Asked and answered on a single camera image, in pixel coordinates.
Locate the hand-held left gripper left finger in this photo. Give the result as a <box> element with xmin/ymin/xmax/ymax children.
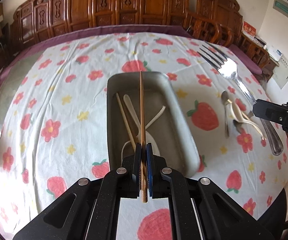
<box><xmin>12</xmin><ymin>142</ymin><xmax>144</xmax><ymax>240</ymax></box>

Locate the large metal fork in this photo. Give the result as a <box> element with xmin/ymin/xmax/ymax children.
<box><xmin>197</xmin><ymin>41</ymin><xmax>284</xmax><ymax>156</ymax></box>

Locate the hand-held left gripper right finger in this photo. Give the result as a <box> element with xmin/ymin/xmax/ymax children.
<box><xmin>146</xmin><ymin>142</ymin><xmax>275</xmax><ymax>240</ymax></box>

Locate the tissue box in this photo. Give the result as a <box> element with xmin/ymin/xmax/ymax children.
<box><xmin>254</xmin><ymin>36</ymin><xmax>267</xmax><ymax>49</ymax></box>

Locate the rectangular metal tin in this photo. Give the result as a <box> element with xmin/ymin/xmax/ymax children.
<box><xmin>106</xmin><ymin>71</ymin><xmax>201</xmax><ymax>178</ymax></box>

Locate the beige plastic fork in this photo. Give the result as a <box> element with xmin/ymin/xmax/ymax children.
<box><xmin>228</xmin><ymin>100</ymin><xmax>268</xmax><ymax>141</ymax></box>

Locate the purple armchair cushion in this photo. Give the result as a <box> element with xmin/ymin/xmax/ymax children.
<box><xmin>228</xmin><ymin>44</ymin><xmax>263</xmax><ymax>74</ymax></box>

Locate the green wall panel box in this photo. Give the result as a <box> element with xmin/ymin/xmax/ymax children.
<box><xmin>273</xmin><ymin>0</ymin><xmax>288</xmax><ymax>23</ymax></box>

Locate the wooden side table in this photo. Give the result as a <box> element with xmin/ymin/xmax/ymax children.
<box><xmin>242</xmin><ymin>34</ymin><xmax>280</xmax><ymax>80</ymax></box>

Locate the carved wooden armchair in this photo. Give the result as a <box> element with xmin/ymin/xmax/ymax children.
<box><xmin>196</xmin><ymin>0</ymin><xmax>271</xmax><ymax>77</ymax></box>

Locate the red desk calendar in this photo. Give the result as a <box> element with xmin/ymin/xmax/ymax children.
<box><xmin>242</xmin><ymin>21</ymin><xmax>257</xmax><ymax>39</ymax></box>

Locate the brown wooden chopstick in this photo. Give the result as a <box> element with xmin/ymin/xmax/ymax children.
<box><xmin>115</xmin><ymin>93</ymin><xmax>137</xmax><ymax>145</ymax></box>
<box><xmin>139</xmin><ymin>71</ymin><xmax>149</xmax><ymax>204</ymax></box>

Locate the floral strawberry tablecloth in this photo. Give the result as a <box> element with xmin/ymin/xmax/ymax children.
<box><xmin>0</xmin><ymin>31</ymin><xmax>288</xmax><ymax>240</ymax></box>

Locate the small metal spoon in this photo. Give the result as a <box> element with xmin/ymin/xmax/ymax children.
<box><xmin>232</xmin><ymin>112</ymin><xmax>255</xmax><ymax>133</ymax></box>
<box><xmin>220</xmin><ymin>91</ymin><xmax>232</xmax><ymax>138</ymax></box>

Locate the white desk device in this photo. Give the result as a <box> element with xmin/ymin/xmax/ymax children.
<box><xmin>269</xmin><ymin>47</ymin><xmax>283</xmax><ymax>63</ymax></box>

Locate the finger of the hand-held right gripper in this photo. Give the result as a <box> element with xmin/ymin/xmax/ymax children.
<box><xmin>252</xmin><ymin>99</ymin><xmax>288</xmax><ymax>125</ymax></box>

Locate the white wall panel cover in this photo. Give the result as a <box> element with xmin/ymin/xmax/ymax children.
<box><xmin>274</xmin><ymin>55</ymin><xmax>288</xmax><ymax>89</ymax></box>

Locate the carved wooden sofa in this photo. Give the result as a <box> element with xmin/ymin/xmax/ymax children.
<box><xmin>9</xmin><ymin>0</ymin><xmax>221</xmax><ymax>53</ymax></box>

